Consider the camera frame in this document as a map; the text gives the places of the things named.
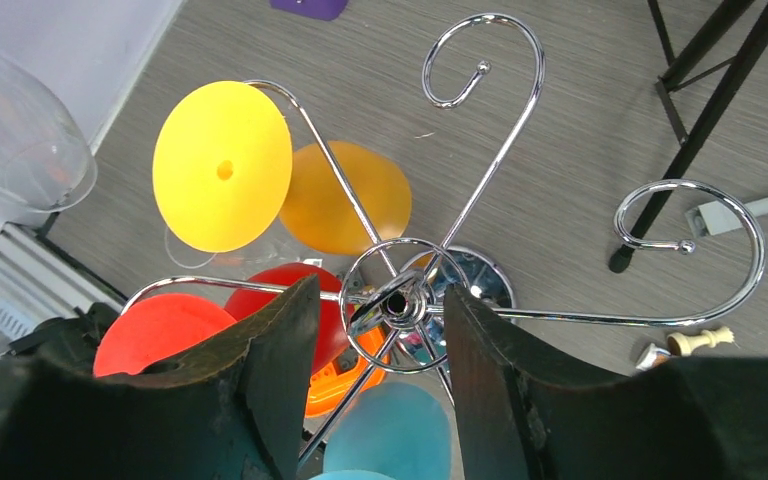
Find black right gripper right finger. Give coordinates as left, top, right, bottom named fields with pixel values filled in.
left=444, top=286, right=768, bottom=479

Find yellow plastic wine glass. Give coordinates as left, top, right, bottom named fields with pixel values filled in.
left=152, top=80, right=413, bottom=255

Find blue plastic wine glass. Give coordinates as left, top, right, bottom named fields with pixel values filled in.
left=317, top=382, right=452, bottom=479

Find black music stand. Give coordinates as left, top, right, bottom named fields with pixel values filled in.
left=608, top=0, right=768, bottom=275

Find ice cream cone toy figure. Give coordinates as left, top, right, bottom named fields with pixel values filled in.
left=635, top=343, right=672, bottom=371

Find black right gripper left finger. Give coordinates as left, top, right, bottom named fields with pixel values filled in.
left=0, top=275, right=320, bottom=479

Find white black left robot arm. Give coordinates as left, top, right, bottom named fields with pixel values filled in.
left=4, top=302, right=119, bottom=374

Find red plastic wine glass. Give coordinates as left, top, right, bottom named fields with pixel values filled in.
left=92, top=263, right=349, bottom=377

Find cream chess piece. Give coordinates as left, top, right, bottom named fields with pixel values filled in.
left=667, top=326, right=735, bottom=357

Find purple plastic stand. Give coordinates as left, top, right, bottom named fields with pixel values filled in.
left=269, top=0, right=349, bottom=21

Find chrome wine glass rack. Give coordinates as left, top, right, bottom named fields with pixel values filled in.
left=120, top=13, right=768, bottom=465

